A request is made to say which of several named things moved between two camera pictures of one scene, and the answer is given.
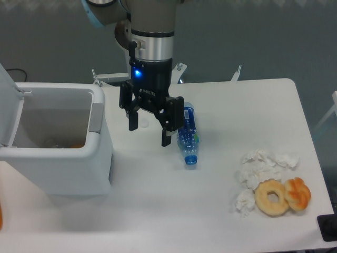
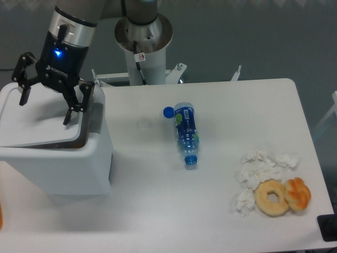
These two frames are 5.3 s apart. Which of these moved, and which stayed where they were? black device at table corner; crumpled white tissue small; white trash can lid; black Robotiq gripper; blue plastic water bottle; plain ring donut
Moved: white trash can lid; black Robotiq gripper
Stayed: blue plastic water bottle; plain ring donut; black device at table corner; crumpled white tissue small
